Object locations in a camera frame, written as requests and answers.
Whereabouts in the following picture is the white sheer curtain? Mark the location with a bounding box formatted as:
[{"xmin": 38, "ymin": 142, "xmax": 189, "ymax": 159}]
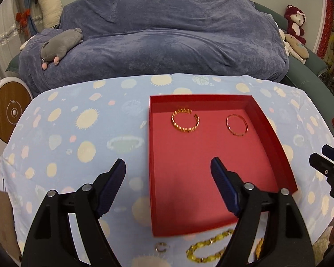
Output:
[{"xmin": 0, "ymin": 0, "xmax": 27, "ymax": 89}]

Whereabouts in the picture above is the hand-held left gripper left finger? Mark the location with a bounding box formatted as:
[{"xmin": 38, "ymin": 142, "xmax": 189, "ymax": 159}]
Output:
[{"xmin": 22, "ymin": 158, "xmax": 127, "ymax": 267}]

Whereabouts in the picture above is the gold chain link bracelet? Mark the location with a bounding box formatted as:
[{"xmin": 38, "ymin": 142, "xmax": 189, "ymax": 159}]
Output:
[{"xmin": 172, "ymin": 108, "xmax": 200, "ymax": 133}]

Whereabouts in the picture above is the blue planet print tablecloth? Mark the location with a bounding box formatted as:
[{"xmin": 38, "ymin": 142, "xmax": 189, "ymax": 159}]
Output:
[{"xmin": 0, "ymin": 72, "xmax": 334, "ymax": 267}]

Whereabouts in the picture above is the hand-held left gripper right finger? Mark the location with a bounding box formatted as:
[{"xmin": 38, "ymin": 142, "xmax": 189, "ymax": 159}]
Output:
[{"xmin": 210, "ymin": 156, "xmax": 315, "ymax": 267}]

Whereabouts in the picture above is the red monkey plush toy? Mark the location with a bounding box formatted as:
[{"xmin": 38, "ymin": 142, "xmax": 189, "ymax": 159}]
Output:
[{"xmin": 284, "ymin": 5, "xmax": 307, "ymax": 45}]

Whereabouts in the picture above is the white cow plush toy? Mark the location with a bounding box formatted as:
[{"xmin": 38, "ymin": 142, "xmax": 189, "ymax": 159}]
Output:
[{"xmin": 32, "ymin": 0, "xmax": 63, "ymax": 30}]

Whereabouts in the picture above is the red cardboard box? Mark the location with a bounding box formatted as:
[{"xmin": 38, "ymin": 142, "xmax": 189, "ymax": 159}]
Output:
[{"xmin": 148, "ymin": 95, "xmax": 299, "ymax": 237}]

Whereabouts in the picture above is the red wall banner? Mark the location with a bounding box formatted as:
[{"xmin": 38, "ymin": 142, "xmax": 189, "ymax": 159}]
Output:
[{"xmin": 317, "ymin": 0, "xmax": 334, "ymax": 59}]

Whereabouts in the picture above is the round wooden top device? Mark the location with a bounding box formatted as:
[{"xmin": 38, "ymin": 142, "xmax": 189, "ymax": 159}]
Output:
[{"xmin": 0, "ymin": 78, "xmax": 33, "ymax": 144}]

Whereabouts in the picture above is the teal sofa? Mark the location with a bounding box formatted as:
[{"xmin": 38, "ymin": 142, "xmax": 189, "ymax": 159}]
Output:
[{"xmin": 6, "ymin": 2, "xmax": 334, "ymax": 102}]

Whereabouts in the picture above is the grey plush toy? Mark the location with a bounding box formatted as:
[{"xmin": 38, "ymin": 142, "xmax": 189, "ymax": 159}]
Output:
[{"xmin": 41, "ymin": 28, "xmax": 84, "ymax": 70}]

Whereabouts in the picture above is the plain yellow bead bracelet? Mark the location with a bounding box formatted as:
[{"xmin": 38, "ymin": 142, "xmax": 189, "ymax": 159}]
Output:
[{"xmin": 186, "ymin": 229, "xmax": 235, "ymax": 264}]

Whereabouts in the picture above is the yellow bracelet with rhinestone spacers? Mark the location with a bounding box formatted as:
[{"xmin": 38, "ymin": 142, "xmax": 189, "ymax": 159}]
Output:
[{"xmin": 254, "ymin": 237, "xmax": 265, "ymax": 260}]

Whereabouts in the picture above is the beige cookie plush toy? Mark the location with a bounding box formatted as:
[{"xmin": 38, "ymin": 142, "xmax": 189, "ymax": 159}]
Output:
[{"xmin": 284, "ymin": 33, "xmax": 309, "ymax": 60}]

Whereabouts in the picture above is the red bow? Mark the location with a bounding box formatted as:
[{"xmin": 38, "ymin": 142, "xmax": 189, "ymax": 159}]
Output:
[{"xmin": 16, "ymin": 9, "xmax": 32, "ymax": 35}]

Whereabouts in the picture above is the thin rose gold bangle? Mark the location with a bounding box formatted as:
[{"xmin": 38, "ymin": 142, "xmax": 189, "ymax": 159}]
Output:
[{"xmin": 226, "ymin": 114, "xmax": 249, "ymax": 137}]

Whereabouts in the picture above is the silver tinsel garland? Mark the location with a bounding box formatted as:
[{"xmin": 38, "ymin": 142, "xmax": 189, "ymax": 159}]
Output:
[{"xmin": 0, "ymin": 15, "xmax": 43, "ymax": 57}]

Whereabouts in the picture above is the blue velvet blanket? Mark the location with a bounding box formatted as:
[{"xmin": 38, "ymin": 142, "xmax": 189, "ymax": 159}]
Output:
[{"xmin": 18, "ymin": 0, "xmax": 290, "ymax": 93}]

